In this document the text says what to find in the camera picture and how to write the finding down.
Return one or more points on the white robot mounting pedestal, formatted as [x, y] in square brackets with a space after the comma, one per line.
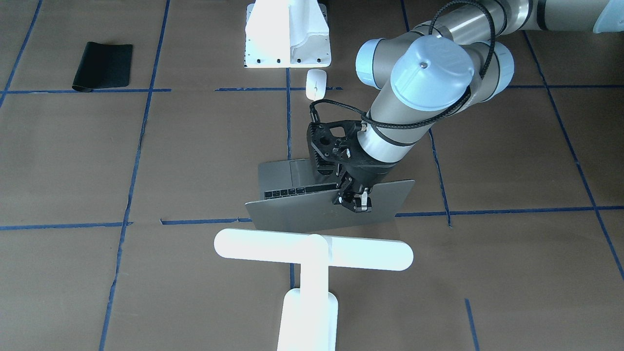
[287, 33]

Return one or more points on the black mouse pad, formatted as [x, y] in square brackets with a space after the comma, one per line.
[103, 66]

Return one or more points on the grey laptop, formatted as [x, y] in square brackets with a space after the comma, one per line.
[296, 199]

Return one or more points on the white desk lamp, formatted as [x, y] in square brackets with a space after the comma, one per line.
[309, 314]

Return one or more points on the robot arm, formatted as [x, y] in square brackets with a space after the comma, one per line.
[442, 67]

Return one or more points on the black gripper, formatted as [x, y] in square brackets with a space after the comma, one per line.
[369, 174]

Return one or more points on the white computer mouse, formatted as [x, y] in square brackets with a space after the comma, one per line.
[316, 84]

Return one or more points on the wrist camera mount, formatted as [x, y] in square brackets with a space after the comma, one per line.
[334, 143]

